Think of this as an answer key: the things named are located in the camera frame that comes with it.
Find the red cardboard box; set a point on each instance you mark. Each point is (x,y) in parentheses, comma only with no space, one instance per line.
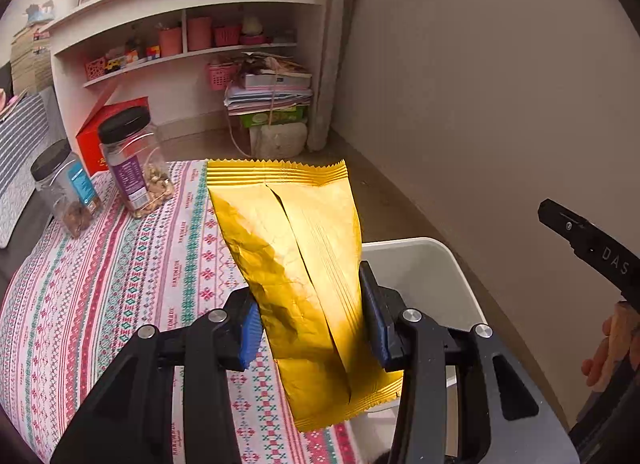
(87,149)

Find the yellow foil wrapper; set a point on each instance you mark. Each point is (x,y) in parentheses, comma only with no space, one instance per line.
(300,244)

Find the clear jar purple label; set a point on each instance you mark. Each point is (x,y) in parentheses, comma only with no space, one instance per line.
(132,169)

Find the beige curtain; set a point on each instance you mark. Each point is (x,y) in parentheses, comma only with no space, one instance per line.
(335,69)

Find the person's right hand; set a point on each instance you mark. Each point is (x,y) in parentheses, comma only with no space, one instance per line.
(615,344)

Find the large pink basket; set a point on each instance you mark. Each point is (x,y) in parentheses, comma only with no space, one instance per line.
(222,76)

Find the green tissue pack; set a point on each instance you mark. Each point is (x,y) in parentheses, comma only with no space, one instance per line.
(270,117)

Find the blue tissue box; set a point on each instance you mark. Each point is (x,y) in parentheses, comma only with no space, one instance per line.
(37,13)

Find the clear jar blue label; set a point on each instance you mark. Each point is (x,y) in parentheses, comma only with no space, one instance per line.
(65,189)

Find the plain pink pot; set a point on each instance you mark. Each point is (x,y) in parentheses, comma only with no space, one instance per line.
(200,34)

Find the patterned knit-print tablecloth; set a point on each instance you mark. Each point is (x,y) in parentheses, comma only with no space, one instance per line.
(125,269)

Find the pile of papers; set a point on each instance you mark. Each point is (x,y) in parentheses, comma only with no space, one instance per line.
(270,94)

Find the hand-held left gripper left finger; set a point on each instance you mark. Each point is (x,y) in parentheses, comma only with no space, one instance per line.
(248,339)

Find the small pink basket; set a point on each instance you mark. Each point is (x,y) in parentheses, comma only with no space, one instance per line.
(227,36)

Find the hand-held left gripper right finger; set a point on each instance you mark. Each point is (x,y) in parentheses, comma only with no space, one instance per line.
(372,314)

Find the grey sofa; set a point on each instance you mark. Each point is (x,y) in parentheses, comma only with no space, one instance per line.
(22,254)

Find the white trash bin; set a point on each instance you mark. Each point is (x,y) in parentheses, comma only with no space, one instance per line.
(430,264)

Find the yellow toy car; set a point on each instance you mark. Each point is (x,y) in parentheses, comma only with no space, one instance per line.
(115,65)

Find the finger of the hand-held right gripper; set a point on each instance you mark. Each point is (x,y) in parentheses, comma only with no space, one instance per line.
(562,226)

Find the pink lattice box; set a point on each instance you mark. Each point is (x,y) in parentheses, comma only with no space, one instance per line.
(95,69)

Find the tall stack of books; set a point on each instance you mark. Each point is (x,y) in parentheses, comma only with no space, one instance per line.
(30,59)

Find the white bag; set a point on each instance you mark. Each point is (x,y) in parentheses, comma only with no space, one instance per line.
(280,139)

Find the pink pot with pencils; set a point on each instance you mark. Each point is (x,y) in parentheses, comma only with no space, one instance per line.
(170,41)

